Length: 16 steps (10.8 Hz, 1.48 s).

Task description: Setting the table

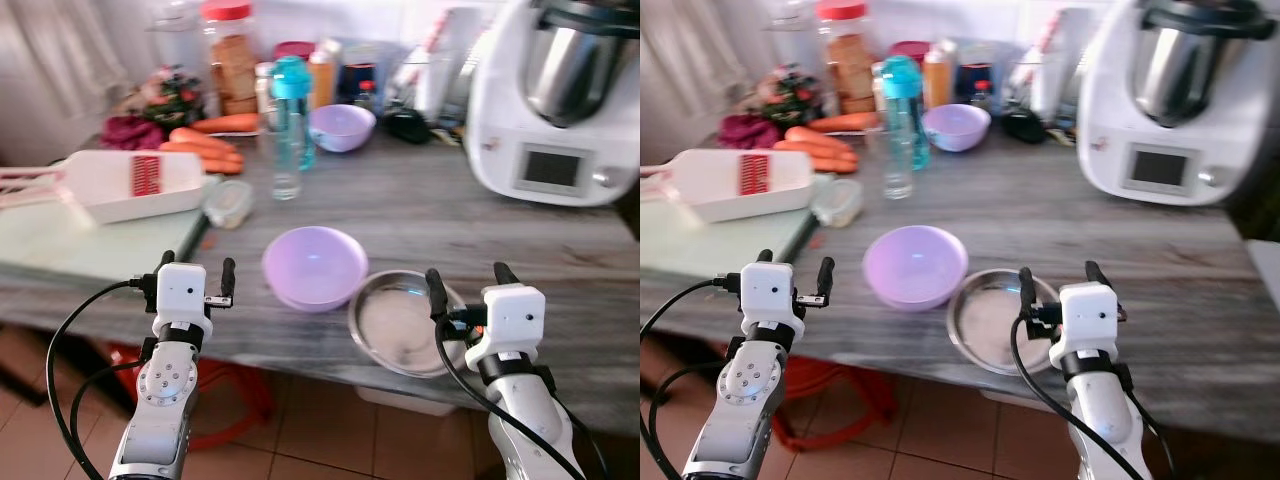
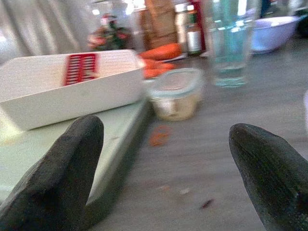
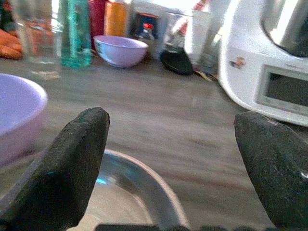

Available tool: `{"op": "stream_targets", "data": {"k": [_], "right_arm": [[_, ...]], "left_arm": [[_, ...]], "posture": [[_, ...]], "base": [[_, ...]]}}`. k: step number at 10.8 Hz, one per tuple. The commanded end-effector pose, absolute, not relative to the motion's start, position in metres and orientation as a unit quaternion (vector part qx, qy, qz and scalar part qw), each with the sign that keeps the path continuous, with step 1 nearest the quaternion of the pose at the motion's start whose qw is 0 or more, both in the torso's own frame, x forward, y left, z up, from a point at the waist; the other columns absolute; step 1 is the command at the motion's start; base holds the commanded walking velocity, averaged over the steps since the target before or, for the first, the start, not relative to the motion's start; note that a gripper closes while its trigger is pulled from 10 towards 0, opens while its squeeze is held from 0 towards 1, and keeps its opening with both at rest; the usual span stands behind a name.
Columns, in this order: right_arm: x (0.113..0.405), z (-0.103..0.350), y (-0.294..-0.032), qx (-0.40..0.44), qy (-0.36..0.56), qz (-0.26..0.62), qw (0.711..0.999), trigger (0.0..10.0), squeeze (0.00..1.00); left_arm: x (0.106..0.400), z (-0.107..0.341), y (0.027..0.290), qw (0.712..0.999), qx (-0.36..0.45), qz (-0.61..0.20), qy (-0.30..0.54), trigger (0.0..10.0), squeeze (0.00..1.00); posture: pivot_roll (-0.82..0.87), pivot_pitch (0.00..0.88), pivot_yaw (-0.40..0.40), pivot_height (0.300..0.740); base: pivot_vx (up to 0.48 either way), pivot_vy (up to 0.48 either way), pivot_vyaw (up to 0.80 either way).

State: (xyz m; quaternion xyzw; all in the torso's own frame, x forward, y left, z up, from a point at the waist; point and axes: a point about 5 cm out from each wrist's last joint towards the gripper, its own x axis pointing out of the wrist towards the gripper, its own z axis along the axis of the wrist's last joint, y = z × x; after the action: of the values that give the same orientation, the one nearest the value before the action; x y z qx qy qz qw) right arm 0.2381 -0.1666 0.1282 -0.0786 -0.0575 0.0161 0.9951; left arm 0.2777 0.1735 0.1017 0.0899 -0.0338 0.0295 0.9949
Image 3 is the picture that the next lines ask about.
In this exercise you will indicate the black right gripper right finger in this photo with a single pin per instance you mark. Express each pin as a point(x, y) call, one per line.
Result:
point(274, 168)

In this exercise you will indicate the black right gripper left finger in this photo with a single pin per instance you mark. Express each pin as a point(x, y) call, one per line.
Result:
point(69, 173)

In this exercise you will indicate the grey round plate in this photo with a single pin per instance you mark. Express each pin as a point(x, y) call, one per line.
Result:
point(134, 192)

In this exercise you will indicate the large lilac bowl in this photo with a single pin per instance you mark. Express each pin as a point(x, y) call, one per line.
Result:
point(16, 113)

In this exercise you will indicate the white kitchen cooking machine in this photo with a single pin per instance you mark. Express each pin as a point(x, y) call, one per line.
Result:
point(264, 57)

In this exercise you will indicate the small lilac bowl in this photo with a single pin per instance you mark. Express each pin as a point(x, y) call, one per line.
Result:
point(120, 51)

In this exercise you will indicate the teal glass bottle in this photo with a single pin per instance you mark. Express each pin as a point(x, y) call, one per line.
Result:
point(75, 33)

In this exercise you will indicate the clear drinking glass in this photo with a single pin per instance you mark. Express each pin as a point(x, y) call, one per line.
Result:
point(38, 36)

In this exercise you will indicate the orange cloth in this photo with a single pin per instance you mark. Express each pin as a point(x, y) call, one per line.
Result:
point(9, 45)

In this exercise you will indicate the black cloth pouch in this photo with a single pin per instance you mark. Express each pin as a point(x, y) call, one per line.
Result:
point(176, 61)

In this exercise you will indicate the white carton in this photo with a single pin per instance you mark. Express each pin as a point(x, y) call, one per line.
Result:
point(199, 33)

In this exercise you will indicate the red capped clear bottle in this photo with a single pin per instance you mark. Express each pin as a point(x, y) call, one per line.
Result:
point(147, 34)

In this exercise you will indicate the grey box with dark window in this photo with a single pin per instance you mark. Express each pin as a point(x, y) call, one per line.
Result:
point(148, 24)

